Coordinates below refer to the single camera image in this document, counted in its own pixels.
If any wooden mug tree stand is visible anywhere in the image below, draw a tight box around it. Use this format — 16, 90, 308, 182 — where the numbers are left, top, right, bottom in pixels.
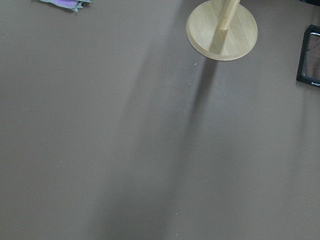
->
186, 0, 258, 61

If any folded grey purple cloth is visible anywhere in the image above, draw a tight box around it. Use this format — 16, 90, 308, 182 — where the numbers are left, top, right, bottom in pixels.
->
40, 0, 92, 12

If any black framed tray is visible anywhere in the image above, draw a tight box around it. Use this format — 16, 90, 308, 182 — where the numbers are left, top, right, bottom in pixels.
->
296, 24, 320, 88

